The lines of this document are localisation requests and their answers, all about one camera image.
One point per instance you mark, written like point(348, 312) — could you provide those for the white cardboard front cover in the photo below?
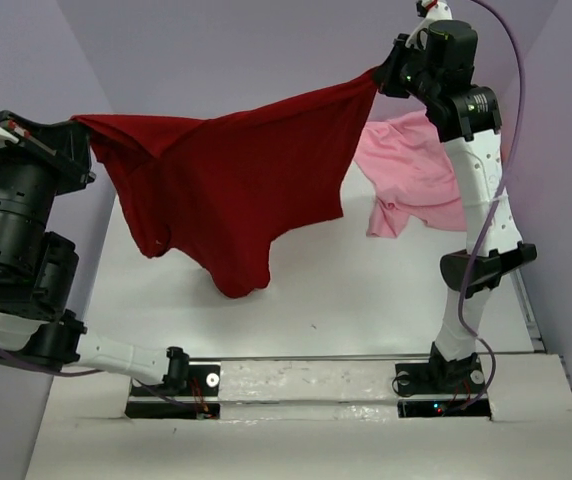
point(312, 420)

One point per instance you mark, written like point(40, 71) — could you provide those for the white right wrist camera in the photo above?
point(429, 11)

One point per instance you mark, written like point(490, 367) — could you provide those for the dark red t shirt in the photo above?
point(222, 190)

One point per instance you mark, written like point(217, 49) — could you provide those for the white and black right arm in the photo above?
point(468, 125)

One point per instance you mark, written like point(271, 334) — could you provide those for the pink t shirt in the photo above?
point(411, 175)

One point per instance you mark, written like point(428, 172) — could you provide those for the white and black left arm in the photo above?
point(38, 332)

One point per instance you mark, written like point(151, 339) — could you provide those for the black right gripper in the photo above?
point(388, 73)

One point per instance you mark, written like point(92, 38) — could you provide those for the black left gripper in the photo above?
point(66, 149)

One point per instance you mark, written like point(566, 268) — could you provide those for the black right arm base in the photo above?
point(421, 396)

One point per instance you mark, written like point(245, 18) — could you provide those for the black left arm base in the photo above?
point(197, 400)

